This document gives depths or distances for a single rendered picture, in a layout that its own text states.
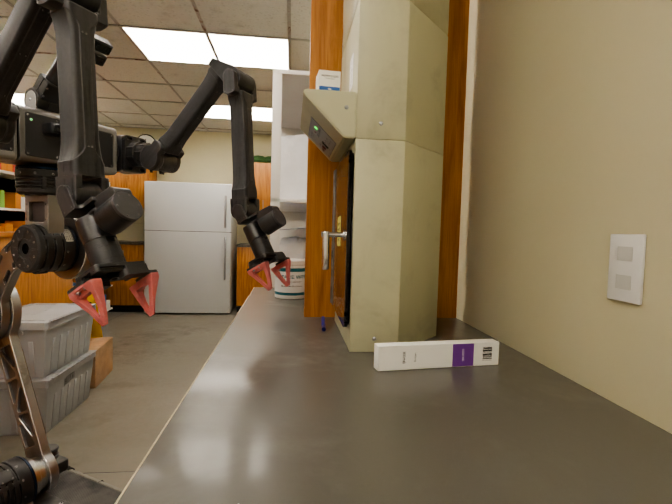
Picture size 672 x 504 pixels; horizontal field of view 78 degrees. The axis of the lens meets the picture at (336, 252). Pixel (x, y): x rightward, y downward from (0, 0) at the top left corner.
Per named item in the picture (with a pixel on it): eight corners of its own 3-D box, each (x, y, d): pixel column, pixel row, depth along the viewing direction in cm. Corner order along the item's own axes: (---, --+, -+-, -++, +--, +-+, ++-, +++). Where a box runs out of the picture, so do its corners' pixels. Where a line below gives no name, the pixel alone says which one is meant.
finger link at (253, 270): (288, 282, 118) (275, 253, 119) (275, 285, 111) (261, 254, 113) (271, 292, 121) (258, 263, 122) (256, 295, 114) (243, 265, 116)
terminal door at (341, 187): (334, 304, 123) (338, 168, 120) (347, 329, 92) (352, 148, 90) (331, 304, 122) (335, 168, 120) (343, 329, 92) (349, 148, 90)
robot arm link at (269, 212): (248, 209, 128) (230, 207, 121) (275, 190, 124) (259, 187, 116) (263, 243, 127) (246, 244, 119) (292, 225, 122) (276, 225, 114)
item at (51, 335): (98, 349, 290) (98, 302, 288) (48, 380, 230) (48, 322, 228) (35, 349, 285) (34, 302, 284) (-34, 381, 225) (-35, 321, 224)
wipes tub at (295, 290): (306, 294, 172) (307, 258, 171) (307, 299, 159) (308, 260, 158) (275, 294, 170) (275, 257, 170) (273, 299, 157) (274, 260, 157)
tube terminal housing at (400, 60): (415, 320, 126) (425, 64, 122) (457, 351, 94) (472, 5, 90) (334, 320, 124) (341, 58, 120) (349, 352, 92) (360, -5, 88)
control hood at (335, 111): (338, 162, 121) (339, 127, 121) (355, 138, 89) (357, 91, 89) (299, 160, 120) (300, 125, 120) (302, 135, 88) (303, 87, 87)
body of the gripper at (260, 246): (285, 256, 124) (276, 235, 125) (266, 258, 115) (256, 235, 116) (269, 266, 126) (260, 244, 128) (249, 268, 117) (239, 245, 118)
